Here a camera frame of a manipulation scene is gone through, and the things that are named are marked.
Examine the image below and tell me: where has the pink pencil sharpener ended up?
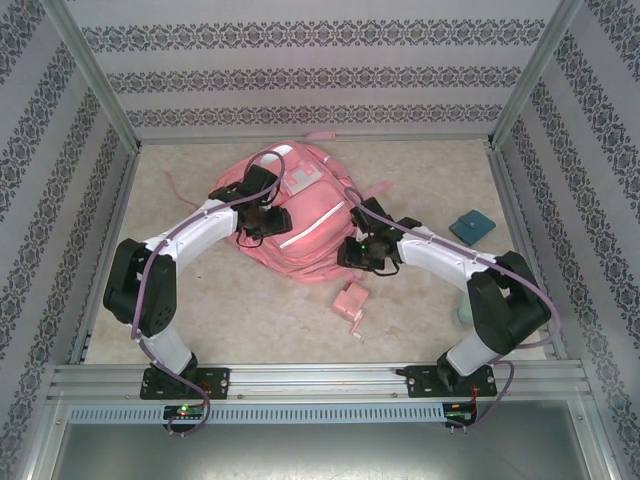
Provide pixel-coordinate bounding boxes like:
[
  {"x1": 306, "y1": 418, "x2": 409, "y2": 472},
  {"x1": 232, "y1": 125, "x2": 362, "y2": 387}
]
[{"x1": 333, "y1": 282, "x2": 370, "y2": 342}]

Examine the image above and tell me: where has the pink backpack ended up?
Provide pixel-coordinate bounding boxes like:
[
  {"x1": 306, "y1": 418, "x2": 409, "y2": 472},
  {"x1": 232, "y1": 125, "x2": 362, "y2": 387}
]
[{"x1": 167, "y1": 130, "x2": 391, "y2": 286}]

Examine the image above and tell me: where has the teal wallet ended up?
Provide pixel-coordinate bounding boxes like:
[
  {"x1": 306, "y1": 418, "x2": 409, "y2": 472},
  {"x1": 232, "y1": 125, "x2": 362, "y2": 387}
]
[{"x1": 448, "y1": 209, "x2": 496, "y2": 246}]

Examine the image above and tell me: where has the aluminium back beam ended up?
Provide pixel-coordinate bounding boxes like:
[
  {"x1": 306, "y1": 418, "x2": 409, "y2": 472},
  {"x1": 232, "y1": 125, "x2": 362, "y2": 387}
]
[{"x1": 137, "y1": 132, "x2": 494, "y2": 147}]

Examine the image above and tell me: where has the left aluminium side beam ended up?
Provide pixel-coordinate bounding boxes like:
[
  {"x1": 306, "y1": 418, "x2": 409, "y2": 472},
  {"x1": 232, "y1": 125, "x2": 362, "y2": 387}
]
[{"x1": 67, "y1": 149, "x2": 142, "y2": 366}]

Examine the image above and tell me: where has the aluminium side beam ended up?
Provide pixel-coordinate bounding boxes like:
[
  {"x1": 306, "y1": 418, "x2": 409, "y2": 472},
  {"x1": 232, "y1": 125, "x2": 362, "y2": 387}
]
[
  {"x1": 67, "y1": 149, "x2": 142, "y2": 366},
  {"x1": 487, "y1": 144, "x2": 569, "y2": 361}
]

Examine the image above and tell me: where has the right aluminium side beam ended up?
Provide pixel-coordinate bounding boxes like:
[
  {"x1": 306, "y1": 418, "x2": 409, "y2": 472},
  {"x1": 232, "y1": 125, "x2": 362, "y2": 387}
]
[{"x1": 487, "y1": 144, "x2": 569, "y2": 361}]

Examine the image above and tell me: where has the right small circuit board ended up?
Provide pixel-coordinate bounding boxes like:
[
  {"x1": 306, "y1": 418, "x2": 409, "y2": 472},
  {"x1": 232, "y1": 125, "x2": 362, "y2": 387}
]
[{"x1": 443, "y1": 403, "x2": 479, "y2": 426}]

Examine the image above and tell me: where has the small circuit board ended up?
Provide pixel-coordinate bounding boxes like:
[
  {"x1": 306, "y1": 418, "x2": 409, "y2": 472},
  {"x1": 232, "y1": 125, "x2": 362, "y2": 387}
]
[
  {"x1": 163, "y1": 404, "x2": 207, "y2": 420},
  {"x1": 443, "y1": 403, "x2": 479, "y2": 426}
]

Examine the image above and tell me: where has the left small circuit board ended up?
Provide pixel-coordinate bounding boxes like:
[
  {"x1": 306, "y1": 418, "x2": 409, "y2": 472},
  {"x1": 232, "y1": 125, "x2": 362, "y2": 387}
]
[{"x1": 163, "y1": 404, "x2": 207, "y2": 420}]

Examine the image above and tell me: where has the grey metal sheet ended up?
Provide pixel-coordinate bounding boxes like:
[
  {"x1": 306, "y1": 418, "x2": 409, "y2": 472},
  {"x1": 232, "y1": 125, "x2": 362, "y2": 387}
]
[{"x1": 29, "y1": 399, "x2": 614, "y2": 480}]

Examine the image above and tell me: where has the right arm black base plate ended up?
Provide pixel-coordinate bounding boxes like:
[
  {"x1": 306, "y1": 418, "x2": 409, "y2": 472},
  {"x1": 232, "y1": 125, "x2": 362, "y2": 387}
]
[{"x1": 404, "y1": 364, "x2": 499, "y2": 400}]

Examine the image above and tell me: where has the aluminium mounting rail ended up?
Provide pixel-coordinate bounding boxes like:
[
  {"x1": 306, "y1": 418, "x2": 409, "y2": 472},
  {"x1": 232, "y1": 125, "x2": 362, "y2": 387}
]
[{"x1": 47, "y1": 363, "x2": 594, "y2": 401}]

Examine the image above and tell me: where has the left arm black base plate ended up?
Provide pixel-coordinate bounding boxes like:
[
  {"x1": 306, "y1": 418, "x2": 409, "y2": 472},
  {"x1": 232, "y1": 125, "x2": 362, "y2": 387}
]
[{"x1": 139, "y1": 367, "x2": 232, "y2": 401}]

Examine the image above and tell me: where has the slotted grey cable duct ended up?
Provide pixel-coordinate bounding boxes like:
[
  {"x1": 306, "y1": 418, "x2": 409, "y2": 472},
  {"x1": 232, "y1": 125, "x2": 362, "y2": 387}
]
[{"x1": 67, "y1": 403, "x2": 446, "y2": 425}]

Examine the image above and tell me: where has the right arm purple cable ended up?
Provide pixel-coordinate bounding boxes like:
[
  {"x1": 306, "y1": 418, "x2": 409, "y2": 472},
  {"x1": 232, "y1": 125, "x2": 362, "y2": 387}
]
[{"x1": 347, "y1": 187, "x2": 557, "y2": 431}]

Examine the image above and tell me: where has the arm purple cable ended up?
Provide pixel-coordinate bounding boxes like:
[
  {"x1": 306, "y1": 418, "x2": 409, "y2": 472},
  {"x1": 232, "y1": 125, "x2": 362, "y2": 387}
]
[
  {"x1": 347, "y1": 187, "x2": 557, "y2": 431},
  {"x1": 129, "y1": 149, "x2": 289, "y2": 439}
]

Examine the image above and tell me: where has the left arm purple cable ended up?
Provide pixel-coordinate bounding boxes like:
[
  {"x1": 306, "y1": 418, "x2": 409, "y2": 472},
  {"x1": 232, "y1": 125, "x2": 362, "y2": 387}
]
[{"x1": 129, "y1": 149, "x2": 289, "y2": 439}]

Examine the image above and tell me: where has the left aluminium frame post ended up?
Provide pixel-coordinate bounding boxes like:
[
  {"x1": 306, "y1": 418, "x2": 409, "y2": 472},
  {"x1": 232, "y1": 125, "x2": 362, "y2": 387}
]
[{"x1": 42, "y1": 0, "x2": 142, "y2": 152}]

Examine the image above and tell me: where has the aluminium frame post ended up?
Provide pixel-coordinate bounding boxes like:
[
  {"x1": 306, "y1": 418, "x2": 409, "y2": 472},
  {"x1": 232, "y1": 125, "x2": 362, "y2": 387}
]
[
  {"x1": 487, "y1": 0, "x2": 586, "y2": 150},
  {"x1": 42, "y1": 0, "x2": 142, "y2": 152}
]

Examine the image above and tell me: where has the right aluminium frame post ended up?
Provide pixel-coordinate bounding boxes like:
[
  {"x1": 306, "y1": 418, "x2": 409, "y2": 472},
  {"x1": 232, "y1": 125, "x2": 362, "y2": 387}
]
[{"x1": 487, "y1": 0, "x2": 586, "y2": 150}]

